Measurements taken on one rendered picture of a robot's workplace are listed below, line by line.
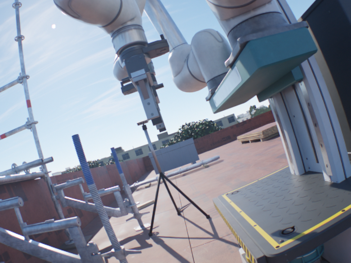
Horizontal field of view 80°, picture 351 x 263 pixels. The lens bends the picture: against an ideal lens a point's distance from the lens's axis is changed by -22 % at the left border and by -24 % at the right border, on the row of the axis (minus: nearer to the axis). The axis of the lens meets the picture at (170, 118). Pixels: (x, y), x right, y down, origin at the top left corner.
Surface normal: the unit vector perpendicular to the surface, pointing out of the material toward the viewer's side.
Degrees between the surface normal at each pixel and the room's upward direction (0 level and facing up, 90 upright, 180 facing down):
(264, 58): 90
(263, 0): 147
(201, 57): 89
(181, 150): 90
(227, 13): 142
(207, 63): 93
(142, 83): 120
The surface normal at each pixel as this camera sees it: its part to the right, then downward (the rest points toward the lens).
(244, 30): -0.72, 0.07
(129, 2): 0.81, -0.37
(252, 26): -0.56, 0.00
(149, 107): -0.02, -0.11
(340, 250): -0.94, 0.33
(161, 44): 0.34, -0.23
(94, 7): 0.65, 0.68
